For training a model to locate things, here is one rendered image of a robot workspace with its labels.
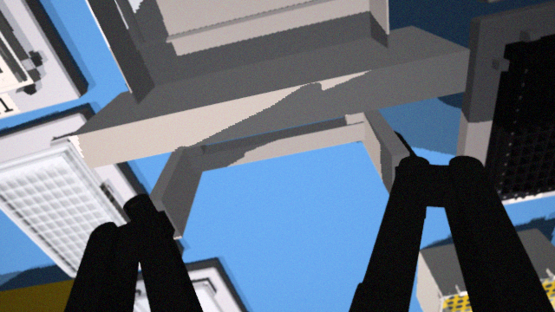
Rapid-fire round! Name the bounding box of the olive-brown open bin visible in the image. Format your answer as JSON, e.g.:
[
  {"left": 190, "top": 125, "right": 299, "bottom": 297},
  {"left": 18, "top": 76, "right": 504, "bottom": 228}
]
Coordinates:
[{"left": 0, "top": 280, "right": 74, "bottom": 312}]

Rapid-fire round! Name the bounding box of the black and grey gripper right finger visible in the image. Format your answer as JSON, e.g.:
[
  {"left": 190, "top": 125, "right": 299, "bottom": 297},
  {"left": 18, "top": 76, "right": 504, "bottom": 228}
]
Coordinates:
[{"left": 349, "top": 109, "right": 555, "bottom": 312}]

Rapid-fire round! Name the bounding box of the white multi-well plate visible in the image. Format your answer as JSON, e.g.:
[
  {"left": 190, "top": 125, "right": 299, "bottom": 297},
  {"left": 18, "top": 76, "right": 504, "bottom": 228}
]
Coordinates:
[{"left": 0, "top": 15, "right": 41, "bottom": 93}]

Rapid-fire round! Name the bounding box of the white multiwell plate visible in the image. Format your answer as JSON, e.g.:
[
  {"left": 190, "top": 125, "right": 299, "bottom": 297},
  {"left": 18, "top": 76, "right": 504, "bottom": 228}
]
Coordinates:
[{"left": 0, "top": 143, "right": 131, "bottom": 277}]

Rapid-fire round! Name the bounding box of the blue bench mat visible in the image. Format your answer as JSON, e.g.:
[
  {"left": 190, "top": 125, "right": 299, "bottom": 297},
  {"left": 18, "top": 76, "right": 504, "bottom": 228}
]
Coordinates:
[{"left": 0, "top": 0, "right": 555, "bottom": 312}]

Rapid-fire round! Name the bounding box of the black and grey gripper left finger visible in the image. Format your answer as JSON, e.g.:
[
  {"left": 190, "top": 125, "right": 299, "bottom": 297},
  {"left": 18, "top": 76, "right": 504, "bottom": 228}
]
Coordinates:
[{"left": 64, "top": 149, "right": 204, "bottom": 312}]

